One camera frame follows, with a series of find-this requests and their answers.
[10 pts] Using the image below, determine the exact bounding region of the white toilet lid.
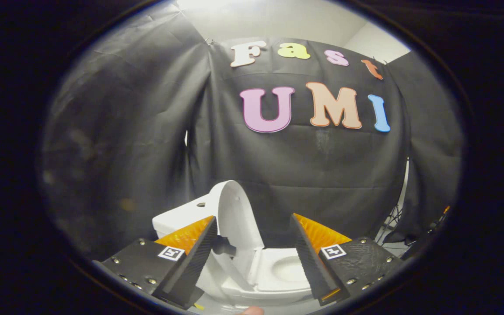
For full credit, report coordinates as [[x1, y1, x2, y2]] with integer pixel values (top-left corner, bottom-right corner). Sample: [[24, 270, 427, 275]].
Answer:
[[208, 180, 265, 280]]

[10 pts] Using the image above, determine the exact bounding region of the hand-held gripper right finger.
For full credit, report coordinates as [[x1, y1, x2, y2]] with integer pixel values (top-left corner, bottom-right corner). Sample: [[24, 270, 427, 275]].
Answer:
[[290, 213, 403, 306]]

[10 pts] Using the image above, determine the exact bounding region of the black light stand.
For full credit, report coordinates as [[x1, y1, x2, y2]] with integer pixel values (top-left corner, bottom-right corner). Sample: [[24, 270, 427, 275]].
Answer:
[[377, 160, 410, 243]]

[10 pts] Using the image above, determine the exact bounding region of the white toilet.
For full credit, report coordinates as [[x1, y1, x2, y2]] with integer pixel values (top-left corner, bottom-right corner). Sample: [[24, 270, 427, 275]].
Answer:
[[152, 197, 318, 307]]

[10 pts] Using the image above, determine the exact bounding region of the black backdrop cloth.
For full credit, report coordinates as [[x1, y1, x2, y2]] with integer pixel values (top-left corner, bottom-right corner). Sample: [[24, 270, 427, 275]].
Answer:
[[40, 4, 465, 263]]

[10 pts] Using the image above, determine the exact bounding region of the white toilet seat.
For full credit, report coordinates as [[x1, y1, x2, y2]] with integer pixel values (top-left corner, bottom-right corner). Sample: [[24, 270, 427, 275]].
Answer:
[[256, 247, 314, 293]]

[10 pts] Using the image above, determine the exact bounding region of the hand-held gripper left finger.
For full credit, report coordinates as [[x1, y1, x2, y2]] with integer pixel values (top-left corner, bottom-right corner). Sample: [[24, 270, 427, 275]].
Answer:
[[92, 215, 218, 309]]

